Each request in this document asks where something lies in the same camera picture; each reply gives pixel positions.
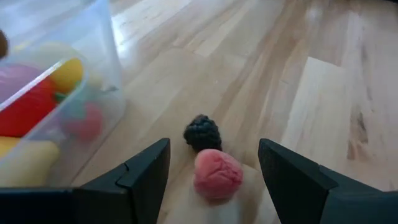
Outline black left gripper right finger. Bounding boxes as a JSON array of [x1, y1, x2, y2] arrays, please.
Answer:
[[257, 138, 398, 224]]

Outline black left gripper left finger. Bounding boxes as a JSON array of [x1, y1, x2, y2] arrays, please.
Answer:
[[0, 138, 171, 224]]

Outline red cherry with stem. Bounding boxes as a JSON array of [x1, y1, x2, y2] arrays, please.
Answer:
[[63, 102, 104, 142]]

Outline pink raspberry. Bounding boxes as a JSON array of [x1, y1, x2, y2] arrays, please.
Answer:
[[193, 148, 244, 200]]

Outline blackberry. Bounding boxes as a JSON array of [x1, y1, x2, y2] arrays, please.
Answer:
[[182, 114, 223, 153]]

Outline large yellow plastic lemon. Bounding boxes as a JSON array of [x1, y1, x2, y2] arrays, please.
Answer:
[[0, 136, 60, 187]]

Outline large red plastic strawberry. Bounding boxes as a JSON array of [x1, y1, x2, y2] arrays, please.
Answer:
[[0, 77, 58, 138]]

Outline small yellow plastic lemon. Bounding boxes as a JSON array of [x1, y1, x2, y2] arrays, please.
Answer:
[[49, 58, 85, 94]]

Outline clear plastic tupperware container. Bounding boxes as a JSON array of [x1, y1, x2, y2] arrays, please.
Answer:
[[0, 0, 127, 187]]

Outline brown kiwi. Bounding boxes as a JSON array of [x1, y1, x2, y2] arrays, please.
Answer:
[[0, 29, 9, 59]]

